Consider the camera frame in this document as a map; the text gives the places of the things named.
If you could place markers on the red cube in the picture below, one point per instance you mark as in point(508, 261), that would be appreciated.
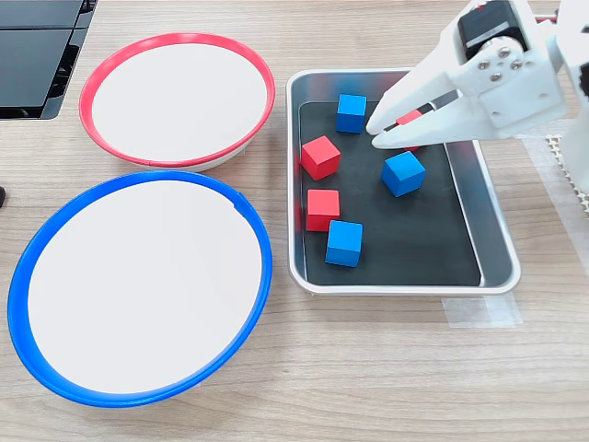
point(409, 118)
point(323, 209)
point(320, 157)

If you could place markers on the blue cube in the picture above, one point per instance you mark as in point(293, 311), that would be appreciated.
point(403, 174)
point(351, 112)
point(344, 243)

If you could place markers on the black tray mat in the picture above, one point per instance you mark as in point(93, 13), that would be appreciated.
point(405, 239)

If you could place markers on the steel tray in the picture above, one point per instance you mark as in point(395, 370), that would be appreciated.
point(497, 258)

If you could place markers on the clear tape patch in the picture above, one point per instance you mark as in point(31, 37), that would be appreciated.
point(483, 312)
point(540, 159)

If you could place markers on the red-rimmed white plate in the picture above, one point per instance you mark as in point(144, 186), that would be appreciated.
point(179, 101)

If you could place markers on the blue-rimmed white plate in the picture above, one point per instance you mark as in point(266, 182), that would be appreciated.
point(142, 285)

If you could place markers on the black flat electronic device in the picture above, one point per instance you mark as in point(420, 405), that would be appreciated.
point(32, 60)

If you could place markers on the small black object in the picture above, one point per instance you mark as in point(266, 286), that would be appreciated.
point(2, 197)

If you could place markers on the pale perforated base plate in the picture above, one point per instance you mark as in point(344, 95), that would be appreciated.
point(554, 147)

